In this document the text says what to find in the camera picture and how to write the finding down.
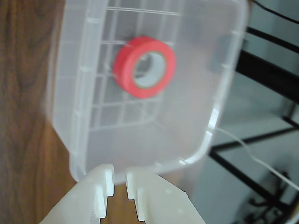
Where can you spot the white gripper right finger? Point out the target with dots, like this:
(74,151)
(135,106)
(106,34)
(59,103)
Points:
(161,203)

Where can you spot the black metal frame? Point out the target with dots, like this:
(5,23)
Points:
(268,67)

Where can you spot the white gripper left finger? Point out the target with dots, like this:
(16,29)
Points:
(79,203)

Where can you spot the red tape roll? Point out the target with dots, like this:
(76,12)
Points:
(123,70)

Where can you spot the clear plastic box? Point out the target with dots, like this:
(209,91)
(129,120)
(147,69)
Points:
(187,105)

